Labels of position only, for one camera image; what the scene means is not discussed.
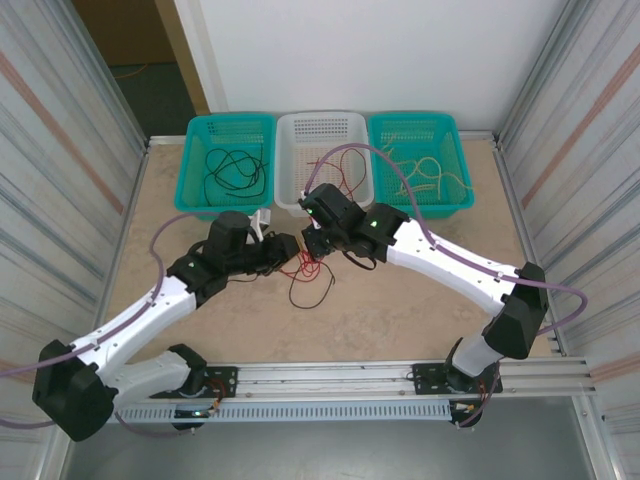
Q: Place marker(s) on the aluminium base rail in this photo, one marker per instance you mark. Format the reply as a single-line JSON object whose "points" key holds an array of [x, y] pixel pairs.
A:
{"points": [[325, 375]]}

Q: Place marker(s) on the teal plastic basket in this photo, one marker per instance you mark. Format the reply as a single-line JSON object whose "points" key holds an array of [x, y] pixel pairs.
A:
{"points": [[225, 212], [415, 117]]}

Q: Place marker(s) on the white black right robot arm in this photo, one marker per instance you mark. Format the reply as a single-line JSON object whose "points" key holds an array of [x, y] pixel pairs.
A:
{"points": [[450, 265]]}

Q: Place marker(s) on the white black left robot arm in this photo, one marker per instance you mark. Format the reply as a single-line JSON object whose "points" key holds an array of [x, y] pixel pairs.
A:
{"points": [[140, 320]]}

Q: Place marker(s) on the aluminium table frame rail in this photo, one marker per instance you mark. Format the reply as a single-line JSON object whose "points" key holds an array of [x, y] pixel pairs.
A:
{"points": [[165, 140]]}

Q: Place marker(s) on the white plastic basket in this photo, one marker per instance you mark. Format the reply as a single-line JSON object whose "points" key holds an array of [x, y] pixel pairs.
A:
{"points": [[325, 120]]}

